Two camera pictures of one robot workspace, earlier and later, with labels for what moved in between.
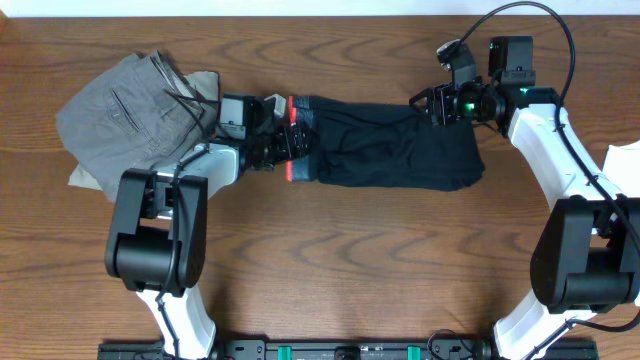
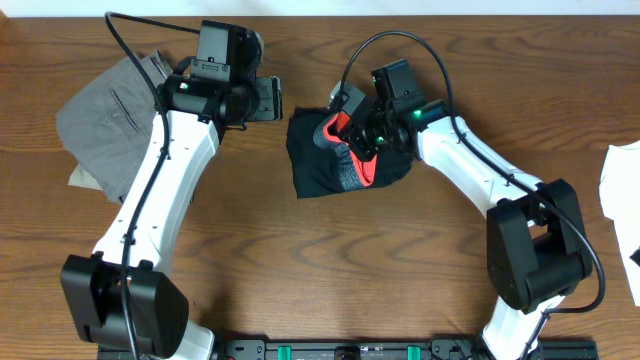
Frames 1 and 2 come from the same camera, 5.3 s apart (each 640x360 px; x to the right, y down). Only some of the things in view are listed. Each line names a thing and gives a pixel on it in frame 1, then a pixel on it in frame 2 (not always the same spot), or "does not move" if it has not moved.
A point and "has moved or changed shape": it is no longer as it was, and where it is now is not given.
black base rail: (345, 349) does not move
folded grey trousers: (143, 115) does not move
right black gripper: (439, 100) → (353, 137)
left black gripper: (296, 150) → (270, 100)
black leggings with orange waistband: (382, 146) has moved or changed shape
